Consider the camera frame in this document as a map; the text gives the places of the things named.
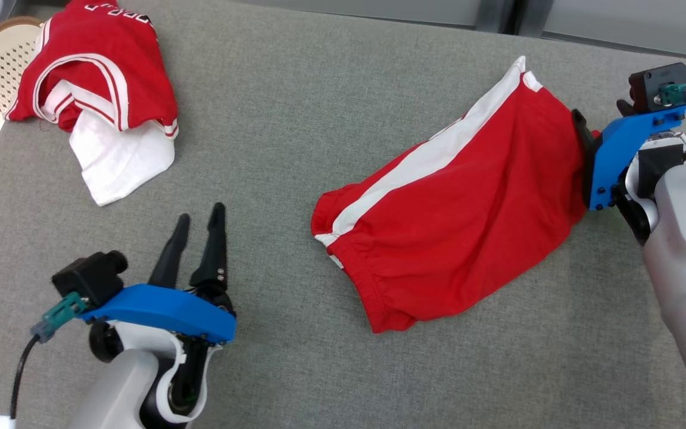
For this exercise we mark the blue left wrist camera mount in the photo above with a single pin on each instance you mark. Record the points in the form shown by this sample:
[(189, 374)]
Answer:
[(164, 310)]

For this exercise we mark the teal left camera connector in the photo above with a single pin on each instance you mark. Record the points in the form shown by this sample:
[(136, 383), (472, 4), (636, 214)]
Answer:
[(60, 313)]

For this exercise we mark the teal camera connector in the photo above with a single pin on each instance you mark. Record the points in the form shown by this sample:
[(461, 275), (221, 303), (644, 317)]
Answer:
[(60, 313), (674, 93)]

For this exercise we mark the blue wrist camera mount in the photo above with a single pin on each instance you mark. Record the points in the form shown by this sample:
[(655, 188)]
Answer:
[(164, 310), (614, 149)]

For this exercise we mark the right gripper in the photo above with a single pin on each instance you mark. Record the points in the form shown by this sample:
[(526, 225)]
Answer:
[(644, 190)]

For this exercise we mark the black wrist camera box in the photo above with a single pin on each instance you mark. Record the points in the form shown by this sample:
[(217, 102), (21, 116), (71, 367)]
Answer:
[(649, 83), (90, 277)]

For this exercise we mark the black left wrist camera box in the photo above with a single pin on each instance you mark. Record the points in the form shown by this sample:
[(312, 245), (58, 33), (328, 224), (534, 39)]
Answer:
[(90, 277)]

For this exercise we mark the red and white basketball jersey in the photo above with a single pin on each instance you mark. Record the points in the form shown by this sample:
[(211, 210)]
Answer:
[(99, 77)]

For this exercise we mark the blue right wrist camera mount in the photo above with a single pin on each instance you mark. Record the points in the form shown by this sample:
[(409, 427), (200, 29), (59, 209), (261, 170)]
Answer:
[(614, 149)]

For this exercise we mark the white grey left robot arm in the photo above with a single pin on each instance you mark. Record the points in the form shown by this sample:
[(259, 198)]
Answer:
[(114, 396)]

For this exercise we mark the red shorts with white stripe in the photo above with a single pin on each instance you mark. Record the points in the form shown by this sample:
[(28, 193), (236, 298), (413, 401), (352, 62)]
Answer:
[(468, 226)]

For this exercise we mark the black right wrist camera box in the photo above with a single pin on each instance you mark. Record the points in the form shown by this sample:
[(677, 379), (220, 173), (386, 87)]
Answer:
[(649, 83)]

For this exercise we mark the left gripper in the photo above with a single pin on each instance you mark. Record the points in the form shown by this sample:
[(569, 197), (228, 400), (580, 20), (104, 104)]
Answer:
[(194, 381)]

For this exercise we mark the teal right camera connector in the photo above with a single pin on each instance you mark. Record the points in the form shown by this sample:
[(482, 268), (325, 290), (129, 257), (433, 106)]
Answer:
[(674, 93)]

